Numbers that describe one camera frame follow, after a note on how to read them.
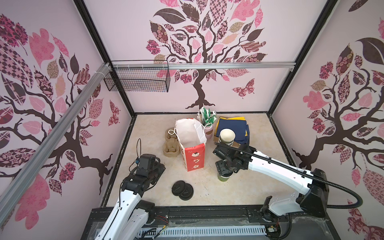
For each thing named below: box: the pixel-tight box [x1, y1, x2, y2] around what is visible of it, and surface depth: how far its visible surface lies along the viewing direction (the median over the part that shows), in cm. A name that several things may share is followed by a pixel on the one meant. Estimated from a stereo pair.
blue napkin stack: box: [216, 118, 250, 147], surface depth 109 cm
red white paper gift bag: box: [175, 118, 208, 172], surface depth 83 cm
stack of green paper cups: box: [218, 128, 236, 147], surface depth 85 cm
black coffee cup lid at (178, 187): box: [171, 180, 186, 196], surface depth 81 cm
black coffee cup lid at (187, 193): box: [178, 183, 194, 201], surface depth 81 cm
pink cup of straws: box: [197, 107, 217, 140], surface depth 97 cm
